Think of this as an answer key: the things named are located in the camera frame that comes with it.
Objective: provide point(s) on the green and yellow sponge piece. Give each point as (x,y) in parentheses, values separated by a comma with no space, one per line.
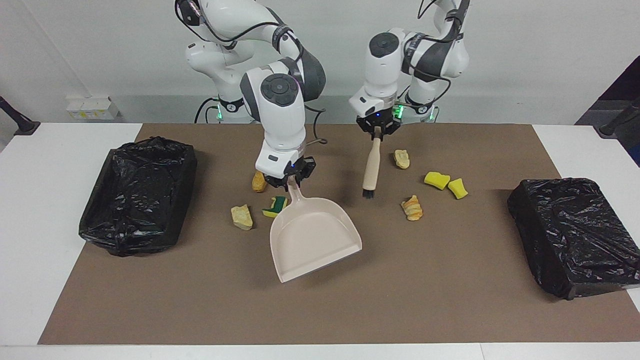
(277,206)

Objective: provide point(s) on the large yellow sponge piece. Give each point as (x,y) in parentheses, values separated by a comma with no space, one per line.
(436,180)

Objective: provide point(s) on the beige hand brush black bristles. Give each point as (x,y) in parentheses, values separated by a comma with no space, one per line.
(371,165)

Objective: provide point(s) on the black bag lined bin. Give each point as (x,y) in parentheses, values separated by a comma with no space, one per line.
(135,200)
(575,235)

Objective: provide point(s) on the pale beige ridged foam piece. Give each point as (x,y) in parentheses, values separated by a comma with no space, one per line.
(401,159)

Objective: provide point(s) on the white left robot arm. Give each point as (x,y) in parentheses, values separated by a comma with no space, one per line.
(385,75)

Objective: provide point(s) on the pale yellow rough foam chunk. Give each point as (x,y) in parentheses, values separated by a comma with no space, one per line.
(242,217)

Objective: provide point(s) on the brown table mat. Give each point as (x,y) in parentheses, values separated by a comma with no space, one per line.
(320,310)

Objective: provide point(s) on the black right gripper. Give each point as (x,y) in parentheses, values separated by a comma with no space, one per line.
(292,172)

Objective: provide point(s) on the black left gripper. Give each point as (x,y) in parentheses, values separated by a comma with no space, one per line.
(379,120)

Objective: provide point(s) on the orange striped croissant piece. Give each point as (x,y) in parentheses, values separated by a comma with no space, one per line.
(412,208)

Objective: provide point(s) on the beige plastic dustpan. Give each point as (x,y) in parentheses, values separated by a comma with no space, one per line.
(315,235)

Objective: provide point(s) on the white wall socket box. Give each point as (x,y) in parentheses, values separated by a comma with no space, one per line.
(92,109)

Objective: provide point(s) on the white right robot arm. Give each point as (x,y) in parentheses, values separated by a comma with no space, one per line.
(280,115)

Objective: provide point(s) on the small yellow sponge piece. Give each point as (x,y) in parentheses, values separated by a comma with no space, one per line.
(458,189)

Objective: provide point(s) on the orange brown bread loaf piece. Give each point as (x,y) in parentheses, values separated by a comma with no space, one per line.
(259,182)

